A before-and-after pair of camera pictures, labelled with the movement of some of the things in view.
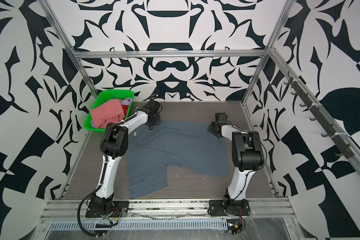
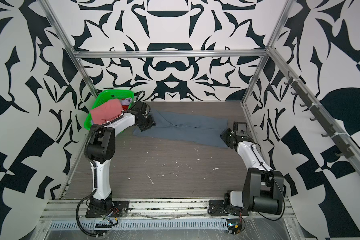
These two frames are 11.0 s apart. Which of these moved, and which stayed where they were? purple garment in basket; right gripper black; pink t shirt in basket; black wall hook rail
Moved: right gripper black
Stayed: purple garment in basket; pink t shirt in basket; black wall hook rail
